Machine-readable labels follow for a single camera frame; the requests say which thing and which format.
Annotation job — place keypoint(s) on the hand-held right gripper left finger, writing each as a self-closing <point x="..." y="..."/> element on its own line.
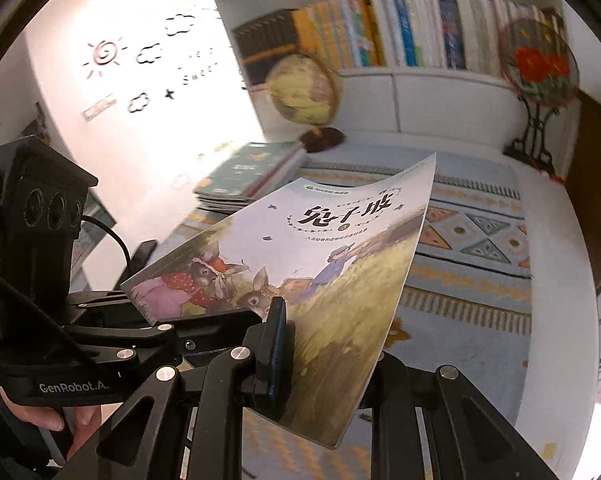
<point x="276" y="350"/>

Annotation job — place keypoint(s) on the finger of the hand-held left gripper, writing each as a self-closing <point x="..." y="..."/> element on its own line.
<point x="144" y="255"/>
<point x="205" y="332"/>

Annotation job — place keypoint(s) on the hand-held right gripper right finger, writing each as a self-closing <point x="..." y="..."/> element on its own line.
<point x="395" y="385"/>

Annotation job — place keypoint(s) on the white rabbit picture book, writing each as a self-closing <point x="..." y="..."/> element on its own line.
<point x="340" y="270"/>

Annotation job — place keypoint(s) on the stack of thin books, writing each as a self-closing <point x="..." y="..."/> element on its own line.
<point x="245" y="170"/>

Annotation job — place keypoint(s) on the row of dark books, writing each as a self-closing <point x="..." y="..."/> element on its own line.
<point x="265" y="45"/>

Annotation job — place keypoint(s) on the row of orange books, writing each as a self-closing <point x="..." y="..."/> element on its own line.
<point x="340" y="30"/>

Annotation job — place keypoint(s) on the row of white blue books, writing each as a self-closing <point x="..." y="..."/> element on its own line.
<point x="430" y="30"/>

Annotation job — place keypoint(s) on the person's left hand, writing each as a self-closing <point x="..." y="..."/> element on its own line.
<point x="35" y="416"/>

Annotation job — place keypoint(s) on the blue orange patterned rug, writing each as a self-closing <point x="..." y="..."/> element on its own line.
<point x="460" y="310"/>

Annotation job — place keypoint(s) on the beige desk globe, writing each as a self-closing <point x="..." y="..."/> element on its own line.
<point x="295" y="90"/>

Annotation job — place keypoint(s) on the white bookshelf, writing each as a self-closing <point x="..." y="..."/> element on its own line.
<point x="430" y="105"/>

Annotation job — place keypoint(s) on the brown wooden cabinet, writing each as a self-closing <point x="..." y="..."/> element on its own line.
<point x="595" y="185"/>

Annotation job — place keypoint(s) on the round embroidered fan on stand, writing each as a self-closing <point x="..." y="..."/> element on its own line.
<point x="535" y="65"/>

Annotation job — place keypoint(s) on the black wall stickers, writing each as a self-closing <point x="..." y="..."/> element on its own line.
<point x="104" y="53"/>

